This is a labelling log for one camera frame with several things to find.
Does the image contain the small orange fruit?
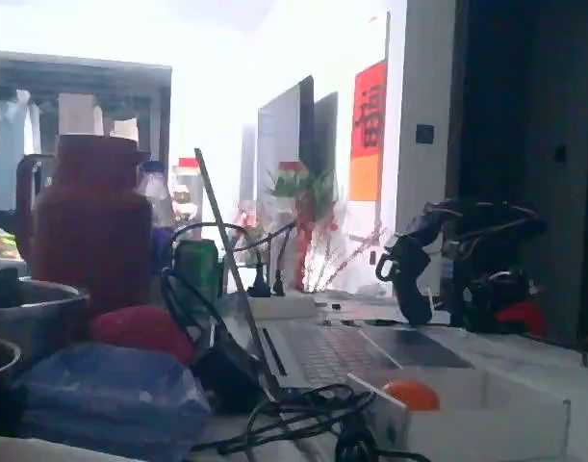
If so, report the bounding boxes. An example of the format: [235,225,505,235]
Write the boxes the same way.
[383,379,441,411]

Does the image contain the red berry branches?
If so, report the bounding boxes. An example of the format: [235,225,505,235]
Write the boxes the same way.
[302,225,386,293]

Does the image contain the silver laptop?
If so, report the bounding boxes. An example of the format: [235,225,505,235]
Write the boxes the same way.
[194,147,477,391]

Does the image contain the red clamp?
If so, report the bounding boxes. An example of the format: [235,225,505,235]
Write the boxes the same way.
[493,302,548,338]

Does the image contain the red calligraphy poster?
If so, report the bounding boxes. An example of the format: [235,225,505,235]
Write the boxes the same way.
[348,60,389,202]

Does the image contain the green plant red vase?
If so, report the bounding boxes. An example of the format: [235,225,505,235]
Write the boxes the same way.
[267,161,343,293]

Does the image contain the white power strip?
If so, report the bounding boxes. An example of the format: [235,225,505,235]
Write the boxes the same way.
[247,294,319,320]

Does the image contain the black power plug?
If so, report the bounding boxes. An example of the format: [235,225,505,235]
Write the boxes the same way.
[247,249,270,297]
[272,230,288,295]

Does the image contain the narrow grey glossy panel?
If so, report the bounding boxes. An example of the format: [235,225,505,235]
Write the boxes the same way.
[314,90,340,174]

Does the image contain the dark wooden door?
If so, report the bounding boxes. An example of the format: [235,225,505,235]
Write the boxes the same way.
[446,0,588,347]

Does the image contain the wide grey glossy panel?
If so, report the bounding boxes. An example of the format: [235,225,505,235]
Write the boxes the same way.
[257,74,315,208]

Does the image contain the small black charger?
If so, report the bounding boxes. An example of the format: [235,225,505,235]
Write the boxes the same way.
[194,326,270,415]

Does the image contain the green can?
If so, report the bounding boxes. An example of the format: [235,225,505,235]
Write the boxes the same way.
[173,239,220,309]

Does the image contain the jar with red lid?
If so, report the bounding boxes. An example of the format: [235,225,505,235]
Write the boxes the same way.
[170,157,203,227]

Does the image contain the clear bottle blue cap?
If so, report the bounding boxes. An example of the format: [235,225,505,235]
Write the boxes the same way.
[139,161,174,230]

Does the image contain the red cloth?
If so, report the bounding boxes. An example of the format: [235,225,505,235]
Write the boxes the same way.
[89,305,196,365]

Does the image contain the purple wet wipes pack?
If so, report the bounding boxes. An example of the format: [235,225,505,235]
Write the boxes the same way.
[13,344,213,461]

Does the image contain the dark red thermos jug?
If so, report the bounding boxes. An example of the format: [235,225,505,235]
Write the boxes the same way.
[16,134,154,317]

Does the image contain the deep steel bowl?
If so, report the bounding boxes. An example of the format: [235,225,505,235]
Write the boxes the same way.
[0,278,91,367]

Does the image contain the wide steel bowl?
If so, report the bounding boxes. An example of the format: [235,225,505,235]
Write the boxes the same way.
[0,334,23,434]

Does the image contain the white hanging shirt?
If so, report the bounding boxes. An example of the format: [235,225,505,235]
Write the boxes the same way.
[0,89,39,213]

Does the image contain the black cable with plug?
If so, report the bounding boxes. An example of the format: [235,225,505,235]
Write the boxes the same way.
[192,382,429,462]

